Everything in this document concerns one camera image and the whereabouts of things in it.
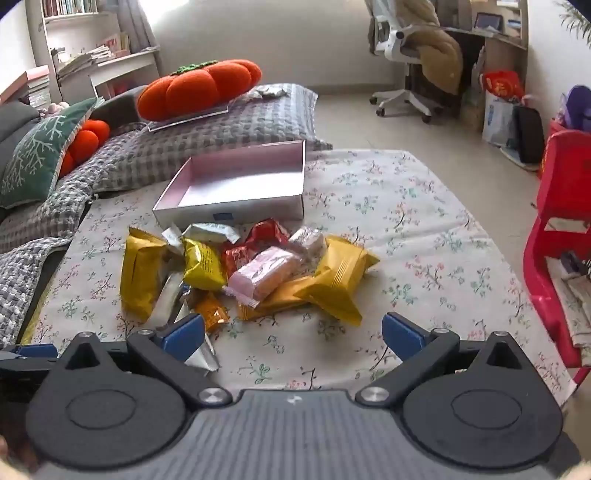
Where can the red snack packet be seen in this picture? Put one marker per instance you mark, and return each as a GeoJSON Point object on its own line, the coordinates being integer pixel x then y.
{"type": "Point", "coordinates": [261, 233]}

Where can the tablet screen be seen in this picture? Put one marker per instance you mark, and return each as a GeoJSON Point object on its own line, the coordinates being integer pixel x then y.
{"type": "Point", "coordinates": [488, 21]}

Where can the grey curtain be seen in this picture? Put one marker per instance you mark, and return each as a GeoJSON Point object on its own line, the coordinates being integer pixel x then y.
{"type": "Point", "coordinates": [136, 21]}

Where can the pink cardboard box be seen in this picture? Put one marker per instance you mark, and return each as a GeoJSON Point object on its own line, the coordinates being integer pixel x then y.
{"type": "Point", "coordinates": [240, 177]}

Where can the purple bag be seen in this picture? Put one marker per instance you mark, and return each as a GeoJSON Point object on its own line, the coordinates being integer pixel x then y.
{"type": "Point", "coordinates": [579, 104]}

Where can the dark grey sofa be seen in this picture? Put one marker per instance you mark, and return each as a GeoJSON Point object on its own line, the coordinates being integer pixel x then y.
{"type": "Point", "coordinates": [16, 117]}

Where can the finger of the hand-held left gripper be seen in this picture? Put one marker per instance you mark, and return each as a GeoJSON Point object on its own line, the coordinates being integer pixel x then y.
{"type": "Point", "coordinates": [32, 353]}

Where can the small orange pumpkin cushion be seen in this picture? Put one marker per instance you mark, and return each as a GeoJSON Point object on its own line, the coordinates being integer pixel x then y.
{"type": "Point", "coordinates": [85, 141]}

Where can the large orange pumpkin cushion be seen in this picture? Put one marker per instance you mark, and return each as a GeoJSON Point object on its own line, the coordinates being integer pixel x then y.
{"type": "Point", "coordinates": [198, 90]}

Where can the row of books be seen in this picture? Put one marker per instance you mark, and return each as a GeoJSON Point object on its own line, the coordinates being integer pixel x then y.
{"type": "Point", "coordinates": [69, 6]}

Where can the white office chair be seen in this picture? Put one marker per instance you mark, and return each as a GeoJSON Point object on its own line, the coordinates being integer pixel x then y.
{"type": "Point", "coordinates": [397, 41]}

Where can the small pale biscuit packet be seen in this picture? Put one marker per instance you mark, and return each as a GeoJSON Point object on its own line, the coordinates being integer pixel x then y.
{"type": "Point", "coordinates": [307, 240]}

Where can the orange snack packet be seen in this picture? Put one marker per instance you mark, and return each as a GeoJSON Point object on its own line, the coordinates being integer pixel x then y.
{"type": "Point", "coordinates": [213, 311]}

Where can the green branch-print pillow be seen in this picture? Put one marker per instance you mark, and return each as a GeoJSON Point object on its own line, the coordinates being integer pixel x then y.
{"type": "Point", "coordinates": [39, 152]}

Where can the yellow printed snack packet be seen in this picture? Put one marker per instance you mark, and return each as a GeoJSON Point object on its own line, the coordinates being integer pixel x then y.
{"type": "Point", "coordinates": [203, 265]}

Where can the pink snack packet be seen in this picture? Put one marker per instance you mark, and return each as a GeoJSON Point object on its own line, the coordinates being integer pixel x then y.
{"type": "Point", "coordinates": [265, 272]}

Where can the tan coat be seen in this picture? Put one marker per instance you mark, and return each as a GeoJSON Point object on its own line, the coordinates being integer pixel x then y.
{"type": "Point", "coordinates": [438, 50]}

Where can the small silver snack packet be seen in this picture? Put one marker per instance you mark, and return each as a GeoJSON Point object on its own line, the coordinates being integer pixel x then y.
{"type": "Point", "coordinates": [171, 237]}

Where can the pink storage box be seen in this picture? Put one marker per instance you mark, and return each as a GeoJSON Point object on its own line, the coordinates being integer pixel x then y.
{"type": "Point", "coordinates": [25, 83]}

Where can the clear acrylic board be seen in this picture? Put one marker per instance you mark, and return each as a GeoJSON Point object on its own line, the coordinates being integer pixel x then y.
{"type": "Point", "coordinates": [184, 121]}

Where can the floral tablecloth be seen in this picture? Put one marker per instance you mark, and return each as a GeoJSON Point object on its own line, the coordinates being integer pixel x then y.
{"type": "Point", "coordinates": [415, 240]}

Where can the pink plush toy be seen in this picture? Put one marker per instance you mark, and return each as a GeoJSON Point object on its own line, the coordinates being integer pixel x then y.
{"type": "Point", "coordinates": [54, 109]}

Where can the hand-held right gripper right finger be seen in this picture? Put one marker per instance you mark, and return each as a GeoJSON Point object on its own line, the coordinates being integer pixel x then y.
{"type": "Point", "coordinates": [401, 336]}

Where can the grey checkered blanket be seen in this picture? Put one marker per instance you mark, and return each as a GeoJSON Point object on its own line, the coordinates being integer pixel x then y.
{"type": "Point", "coordinates": [194, 143]}

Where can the green plant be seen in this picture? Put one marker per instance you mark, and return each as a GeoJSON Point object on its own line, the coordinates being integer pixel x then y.
{"type": "Point", "coordinates": [577, 18]}

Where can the crumpled silver wrapper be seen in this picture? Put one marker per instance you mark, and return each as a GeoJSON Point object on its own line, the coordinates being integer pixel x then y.
{"type": "Point", "coordinates": [268, 92]}

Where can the red gift bag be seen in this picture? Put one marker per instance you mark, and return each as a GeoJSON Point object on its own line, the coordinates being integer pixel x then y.
{"type": "Point", "coordinates": [503, 85]}

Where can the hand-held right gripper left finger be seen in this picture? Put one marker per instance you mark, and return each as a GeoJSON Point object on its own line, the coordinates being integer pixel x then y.
{"type": "Point", "coordinates": [184, 334]}

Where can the black bag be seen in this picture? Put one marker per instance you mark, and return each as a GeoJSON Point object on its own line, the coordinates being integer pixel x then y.
{"type": "Point", "coordinates": [528, 134]}

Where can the white bookshelf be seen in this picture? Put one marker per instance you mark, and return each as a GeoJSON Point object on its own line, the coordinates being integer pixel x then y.
{"type": "Point", "coordinates": [111, 64]}

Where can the red plastic chair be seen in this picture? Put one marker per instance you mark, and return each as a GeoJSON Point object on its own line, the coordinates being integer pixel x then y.
{"type": "Point", "coordinates": [561, 194]}

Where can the orange-yellow snack packet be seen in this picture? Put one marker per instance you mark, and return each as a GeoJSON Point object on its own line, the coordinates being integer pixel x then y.
{"type": "Point", "coordinates": [281, 295]}

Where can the wooden desk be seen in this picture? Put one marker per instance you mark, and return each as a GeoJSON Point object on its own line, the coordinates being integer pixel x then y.
{"type": "Point", "coordinates": [501, 50]}

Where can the long silver snack packet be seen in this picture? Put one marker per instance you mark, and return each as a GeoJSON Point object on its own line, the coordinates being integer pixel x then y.
{"type": "Point", "coordinates": [166, 297]}

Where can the stack of magazines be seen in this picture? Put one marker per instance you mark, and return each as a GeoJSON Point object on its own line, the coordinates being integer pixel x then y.
{"type": "Point", "coordinates": [85, 57]}

